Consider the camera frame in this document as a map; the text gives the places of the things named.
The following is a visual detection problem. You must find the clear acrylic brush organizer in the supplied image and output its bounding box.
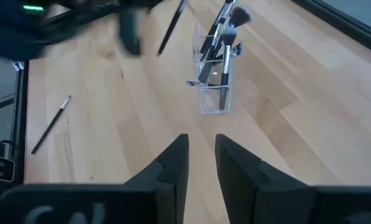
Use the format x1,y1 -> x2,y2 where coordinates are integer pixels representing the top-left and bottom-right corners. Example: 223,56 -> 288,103
185,18 -> 245,115

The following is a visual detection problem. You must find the silver frame bracket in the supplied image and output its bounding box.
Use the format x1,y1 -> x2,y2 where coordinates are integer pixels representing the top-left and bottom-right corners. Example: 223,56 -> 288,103
12,60 -> 26,72

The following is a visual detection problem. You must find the small black camera box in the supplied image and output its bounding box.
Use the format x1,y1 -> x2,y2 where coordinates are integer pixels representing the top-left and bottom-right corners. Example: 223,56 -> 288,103
0,154 -> 16,183

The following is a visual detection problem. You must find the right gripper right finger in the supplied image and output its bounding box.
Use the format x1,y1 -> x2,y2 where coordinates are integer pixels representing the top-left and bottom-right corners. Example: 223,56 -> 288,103
215,134 -> 311,224

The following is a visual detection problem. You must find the fluffy black powder brush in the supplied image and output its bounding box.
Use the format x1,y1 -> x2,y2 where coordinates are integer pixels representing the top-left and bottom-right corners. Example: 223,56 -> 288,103
197,6 -> 252,83
218,27 -> 238,111

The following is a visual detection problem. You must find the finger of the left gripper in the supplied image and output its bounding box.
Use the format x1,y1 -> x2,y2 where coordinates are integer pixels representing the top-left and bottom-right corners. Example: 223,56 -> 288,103
120,8 -> 143,57

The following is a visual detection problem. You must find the thin black makeup brush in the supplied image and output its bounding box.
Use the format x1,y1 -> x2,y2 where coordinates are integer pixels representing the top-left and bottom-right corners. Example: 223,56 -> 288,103
31,95 -> 72,156
185,80 -> 219,88
156,0 -> 188,57

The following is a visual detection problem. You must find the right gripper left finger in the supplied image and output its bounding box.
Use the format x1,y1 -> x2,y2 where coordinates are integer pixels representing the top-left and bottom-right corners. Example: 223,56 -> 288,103
123,133 -> 189,224

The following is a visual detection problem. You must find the black fan makeup brush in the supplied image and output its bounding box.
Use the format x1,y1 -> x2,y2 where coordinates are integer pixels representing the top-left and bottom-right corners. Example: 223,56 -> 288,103
199,0 -> 238,63

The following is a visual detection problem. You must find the black aluminium table frame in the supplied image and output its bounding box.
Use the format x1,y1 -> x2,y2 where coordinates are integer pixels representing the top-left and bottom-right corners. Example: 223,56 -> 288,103
12,0 -> 371,184

